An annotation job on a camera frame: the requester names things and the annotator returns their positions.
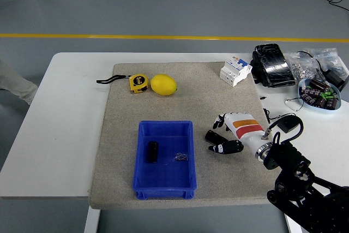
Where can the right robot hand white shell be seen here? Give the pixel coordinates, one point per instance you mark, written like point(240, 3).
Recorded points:
point(248, 130)

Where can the black cylindrical battery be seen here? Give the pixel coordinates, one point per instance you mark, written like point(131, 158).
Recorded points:
point(319, 102)
point(152, 152)
point(331, 103)
point(307, 97)
point(214, 135)
point(319, 85)

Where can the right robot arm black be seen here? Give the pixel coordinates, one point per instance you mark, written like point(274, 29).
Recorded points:
point(289, 159)

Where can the small green battery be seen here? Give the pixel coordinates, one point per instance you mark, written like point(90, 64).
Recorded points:
point(325, 95)

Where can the blue plastic box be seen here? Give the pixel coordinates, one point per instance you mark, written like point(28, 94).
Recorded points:
point(163, 175)

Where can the small black power adapter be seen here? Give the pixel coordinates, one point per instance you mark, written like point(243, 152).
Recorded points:
point(287, 125)

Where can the white circuit breaker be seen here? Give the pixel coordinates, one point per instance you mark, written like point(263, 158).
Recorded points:
point(234, 72)

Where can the grey-brown mat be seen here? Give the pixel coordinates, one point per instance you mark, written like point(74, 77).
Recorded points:
point(191, 107)

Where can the light blue bowl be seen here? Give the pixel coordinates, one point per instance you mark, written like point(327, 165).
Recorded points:
point(308, 104)

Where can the black device in plastic wrap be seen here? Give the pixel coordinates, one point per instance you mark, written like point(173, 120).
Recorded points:
point(274, 65)

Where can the clear bag of metal nuts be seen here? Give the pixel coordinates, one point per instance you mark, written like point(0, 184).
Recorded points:
point(301, 68)

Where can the yellow lemon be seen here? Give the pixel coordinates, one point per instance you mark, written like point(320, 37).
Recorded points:
point(163, 84)

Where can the large black power adapter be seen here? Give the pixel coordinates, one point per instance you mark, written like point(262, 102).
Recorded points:
point(336, 78)

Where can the white table leg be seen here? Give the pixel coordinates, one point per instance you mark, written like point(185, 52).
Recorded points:
point(294, 228)
point(91, 220)

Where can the clear bag of small parts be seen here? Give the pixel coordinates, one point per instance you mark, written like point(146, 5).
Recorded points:
point(331, 55)

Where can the yellow tape measure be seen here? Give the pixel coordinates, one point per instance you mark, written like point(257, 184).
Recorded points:
point(138, 83)

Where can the white table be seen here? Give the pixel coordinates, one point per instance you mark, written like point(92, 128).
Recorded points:
point(68, 107)

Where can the person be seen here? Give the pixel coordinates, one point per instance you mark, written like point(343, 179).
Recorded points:
point(16, 85)

